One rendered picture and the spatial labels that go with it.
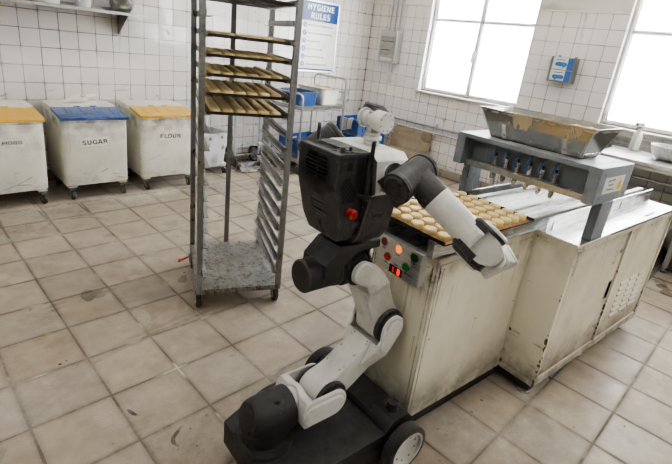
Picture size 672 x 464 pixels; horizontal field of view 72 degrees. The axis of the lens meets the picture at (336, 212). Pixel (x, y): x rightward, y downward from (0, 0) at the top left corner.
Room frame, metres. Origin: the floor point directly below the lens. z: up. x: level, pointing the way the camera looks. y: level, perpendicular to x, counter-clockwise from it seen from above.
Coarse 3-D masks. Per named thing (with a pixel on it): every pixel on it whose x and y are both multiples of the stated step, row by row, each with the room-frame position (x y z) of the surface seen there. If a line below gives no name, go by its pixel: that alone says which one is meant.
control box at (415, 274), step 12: (396, 240) 1.65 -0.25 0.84; (384, 252) 1.69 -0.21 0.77; (396, 252) 1.64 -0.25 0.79; (408, 252) 1.60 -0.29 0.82; (420, 252) 1.57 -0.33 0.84; (384, 264) 1.68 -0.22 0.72; (396, 264) 1.63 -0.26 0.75; (408, 264) 1.59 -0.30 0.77; (420, 264) 1.55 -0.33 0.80; (408, 276) 1.58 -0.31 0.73; (420, 276) 1.55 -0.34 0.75
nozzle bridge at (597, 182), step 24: (456, 144) 2.37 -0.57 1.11; (480, 144) 2.37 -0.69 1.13; (504, 144) 2.17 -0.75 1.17; (480, 168) 2.48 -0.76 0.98; (552, 168) 2.07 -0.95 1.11; (576, 168) 1.99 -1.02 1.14; (600, 168) 1.84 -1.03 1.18; (624, 168) 1.97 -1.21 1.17; (576, 192) 1.92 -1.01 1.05; (600, 192) 1.86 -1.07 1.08; (624, 192) 2.04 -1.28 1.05; (600, 216) 1.92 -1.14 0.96
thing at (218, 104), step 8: (216, 96) 2.76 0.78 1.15; (224, 96) 2.82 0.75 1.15; (208, 104) 2.46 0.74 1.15; (216, 104) 2.48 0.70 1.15; (224, 104) 2.49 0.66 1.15; (232, 104) 2.53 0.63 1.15; (240, 104) 2.63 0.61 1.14; (248, 104) 2.60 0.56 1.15; (256, 104) 2.63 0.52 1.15; (264, 104) 2.68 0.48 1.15; (232, 112) 2.34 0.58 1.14; (240, 112) 2.34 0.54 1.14; (248, 112) 2.37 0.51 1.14; (256, 112) 2.38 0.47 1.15; (264, 112) 2.39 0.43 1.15; (272, 112) 2.42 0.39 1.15
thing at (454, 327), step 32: (448, 256) 1.56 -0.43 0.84; (416, 288) 1.58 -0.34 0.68; (448, 288) 1.59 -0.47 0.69; (480, 288) 1.74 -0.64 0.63; (512, 288) 1.92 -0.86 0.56; (416, 320) 1.56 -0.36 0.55; (448, 320) 1.62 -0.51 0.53; (480, 320) 1.78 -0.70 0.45; (416, 352) 1.54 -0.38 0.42; (448, 352) 1.66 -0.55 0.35; (480, 352) 1.83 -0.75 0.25; (384, 384) 1.63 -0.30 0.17; (416, 384) 1.54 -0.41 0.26; (448, 384) 1.70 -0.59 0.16; (416, 416) 1.63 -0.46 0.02
